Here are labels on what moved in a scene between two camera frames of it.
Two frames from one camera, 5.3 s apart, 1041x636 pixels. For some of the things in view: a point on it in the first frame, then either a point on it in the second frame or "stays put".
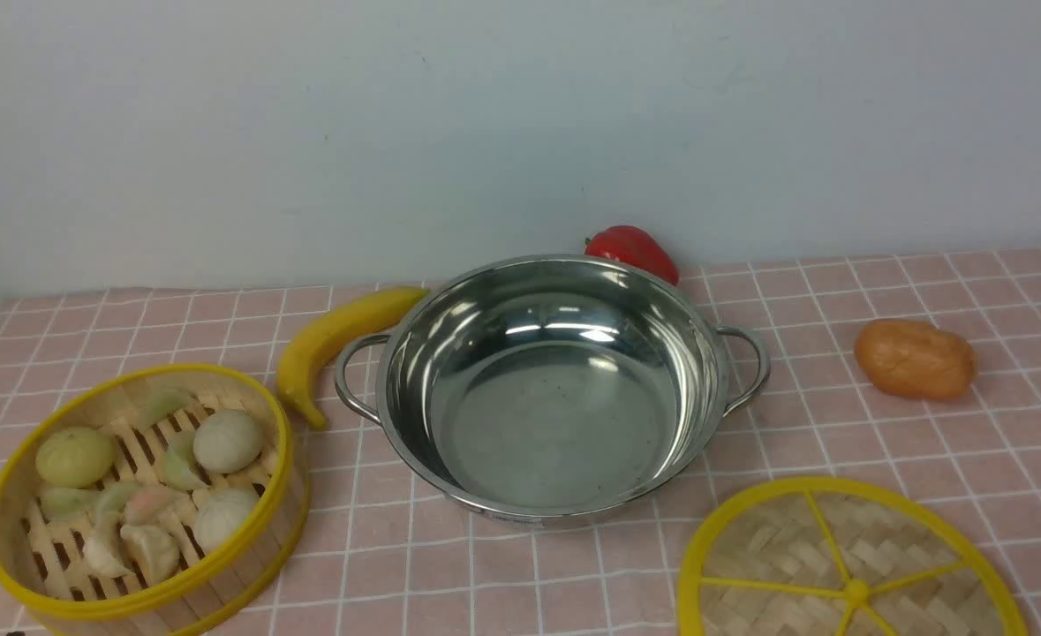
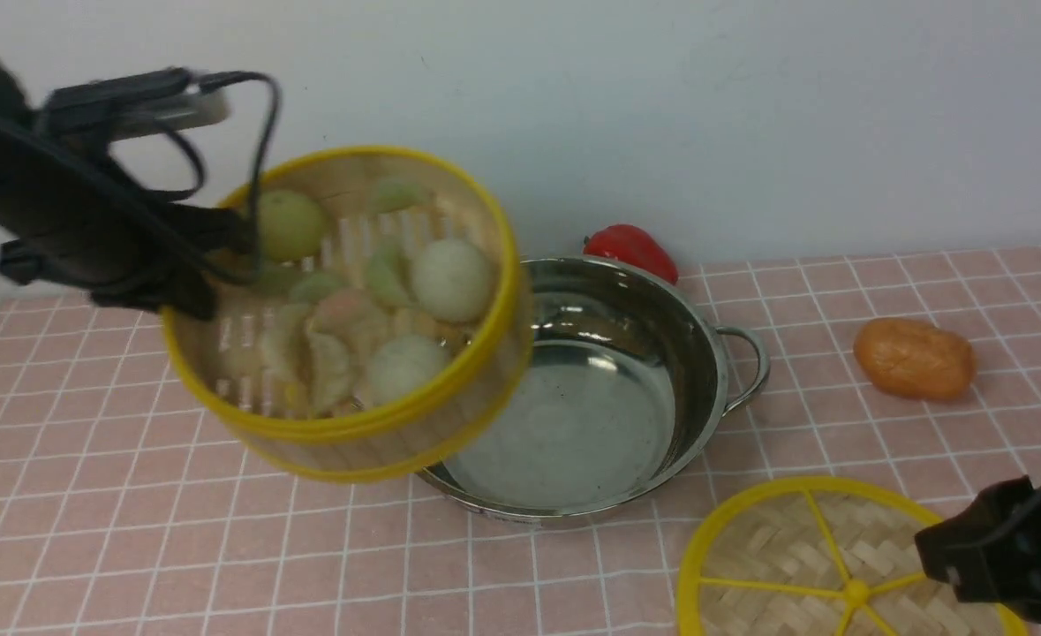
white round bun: (220, 512) -> (401, 362)
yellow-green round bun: (75, 457) -> (290, 225)
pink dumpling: (154, 504) -> (347, 314)
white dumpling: (103, 550) -> (282, 327)
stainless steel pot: (553, 391) stays put
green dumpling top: (160, 402) -> (392, 193)
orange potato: (914, 359) stays put
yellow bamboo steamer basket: (152, 500) -> (391, 327)
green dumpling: (180, 467) -> (390, 277)
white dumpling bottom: (155, 550) -> (328, 371)
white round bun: (229, 441) -> (453, 280)
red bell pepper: (631, 246) stays put
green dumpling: (96, 502) -> (318, 287)
